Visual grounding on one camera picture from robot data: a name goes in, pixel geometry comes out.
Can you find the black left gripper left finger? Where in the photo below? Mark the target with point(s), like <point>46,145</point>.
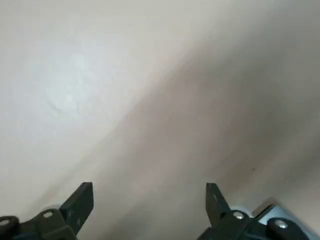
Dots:
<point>65,220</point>

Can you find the grey laptop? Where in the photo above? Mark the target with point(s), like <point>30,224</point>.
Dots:
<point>280,211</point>

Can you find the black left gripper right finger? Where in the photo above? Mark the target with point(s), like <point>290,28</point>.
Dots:
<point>225,225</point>

